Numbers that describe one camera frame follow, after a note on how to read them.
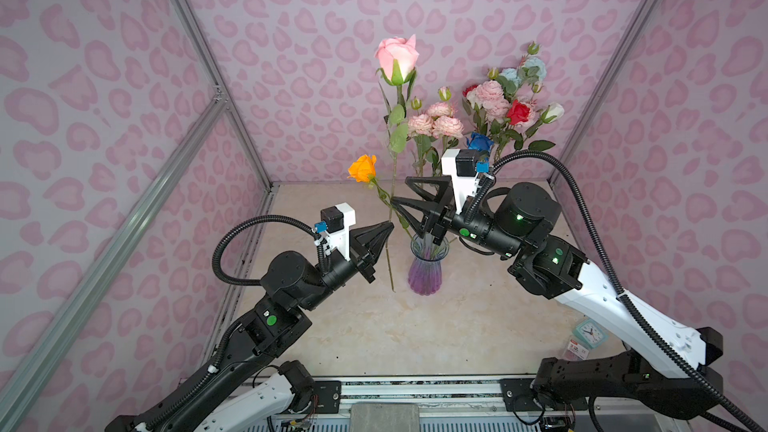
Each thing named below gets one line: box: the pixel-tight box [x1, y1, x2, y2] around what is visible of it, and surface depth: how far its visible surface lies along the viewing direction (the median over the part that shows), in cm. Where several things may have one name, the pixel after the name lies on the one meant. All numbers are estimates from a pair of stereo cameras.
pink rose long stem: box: [375, 34, 416, 291], surface depth 40 cm
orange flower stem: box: [348, 154, 415, 241], surface depth 67 cm
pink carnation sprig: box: [475, 67, 512, 137], surface depth 82 cm
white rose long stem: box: [525, 102, 565, 138], surface depth 84 cm
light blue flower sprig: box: [487, 41, 547, 97], surface depth 85 cm
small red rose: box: [506, 99, 531, 125], surface depth 77 cm
